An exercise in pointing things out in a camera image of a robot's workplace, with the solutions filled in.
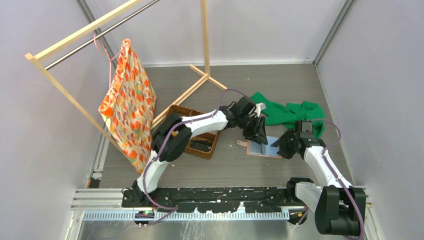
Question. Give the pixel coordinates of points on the pink clothes hanger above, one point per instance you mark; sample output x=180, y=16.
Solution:
x=109, y=58

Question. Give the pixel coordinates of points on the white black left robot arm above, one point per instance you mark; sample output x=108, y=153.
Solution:
x=173, y=135

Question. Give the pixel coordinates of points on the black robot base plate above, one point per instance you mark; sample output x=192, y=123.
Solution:
x=216, y=200

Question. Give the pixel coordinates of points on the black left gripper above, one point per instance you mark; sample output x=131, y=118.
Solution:
x=258, y=134

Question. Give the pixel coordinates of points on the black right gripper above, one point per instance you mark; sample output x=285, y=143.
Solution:
x=284, y=151

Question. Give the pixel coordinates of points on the black object in basket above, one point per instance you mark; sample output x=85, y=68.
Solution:
x=201, y=145

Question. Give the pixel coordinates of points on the orange floral cloth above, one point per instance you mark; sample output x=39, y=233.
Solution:
x=129, y=106

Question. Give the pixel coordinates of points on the brown woven basket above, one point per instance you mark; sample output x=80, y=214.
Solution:
x=211, y=136

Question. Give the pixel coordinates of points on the aluminium frame rail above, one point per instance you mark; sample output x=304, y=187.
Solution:
x=105, y=204

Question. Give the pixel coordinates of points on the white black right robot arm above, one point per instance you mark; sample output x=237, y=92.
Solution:
x=338, y=206

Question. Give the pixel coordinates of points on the green cloth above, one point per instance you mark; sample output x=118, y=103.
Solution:
x=287, y=115

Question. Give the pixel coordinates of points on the wooden clothes rack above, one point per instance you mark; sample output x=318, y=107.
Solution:
x=94, y=27

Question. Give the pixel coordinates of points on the tan leather card holder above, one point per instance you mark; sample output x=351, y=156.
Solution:
x=259, y=149

